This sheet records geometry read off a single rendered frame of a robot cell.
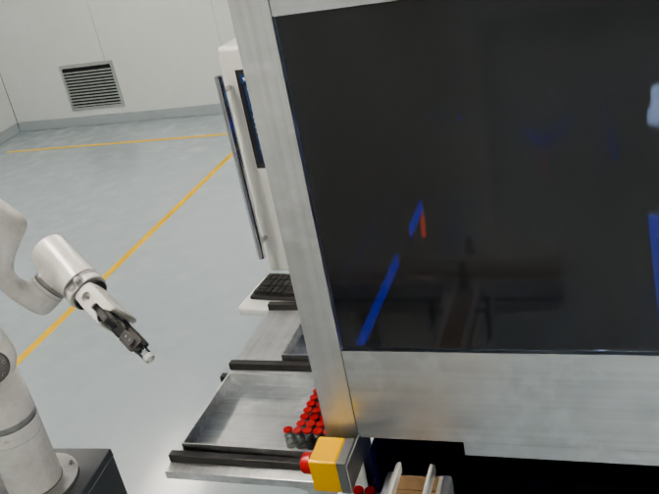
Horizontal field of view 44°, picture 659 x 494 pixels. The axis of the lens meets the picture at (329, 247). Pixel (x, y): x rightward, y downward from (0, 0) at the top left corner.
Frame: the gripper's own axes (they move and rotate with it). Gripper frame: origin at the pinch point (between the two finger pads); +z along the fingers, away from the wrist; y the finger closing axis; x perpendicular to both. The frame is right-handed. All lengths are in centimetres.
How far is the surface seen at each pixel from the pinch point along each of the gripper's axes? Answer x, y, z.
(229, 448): 4.8, 22.5, 22.1
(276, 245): -37, 90, -38
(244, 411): -1.1, 35.4, 13.8
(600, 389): -51, -4, 73
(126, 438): 60, 166, -67
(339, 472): -10.3, 2.4, 48.1
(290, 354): -17.4, 45.0, 9.0
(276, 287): -27, 85, -25
